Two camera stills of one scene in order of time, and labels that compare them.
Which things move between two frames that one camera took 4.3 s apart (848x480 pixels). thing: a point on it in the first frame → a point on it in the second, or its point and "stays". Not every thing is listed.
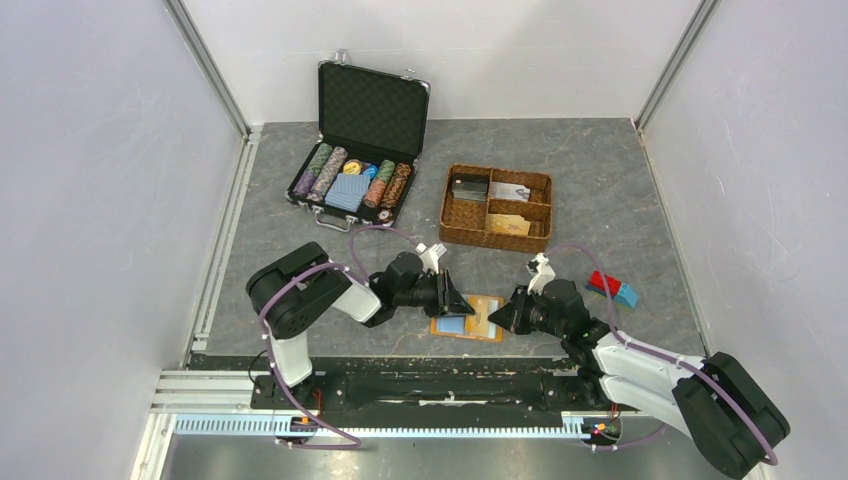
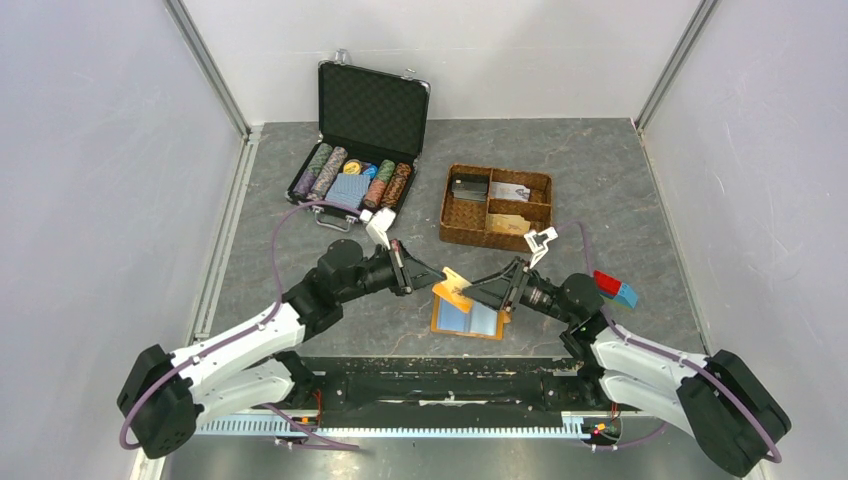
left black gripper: [448, 298] → [409, 273]
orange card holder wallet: [475, 326] stays
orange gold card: [510, 224] stays
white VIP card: [502, 190] stays
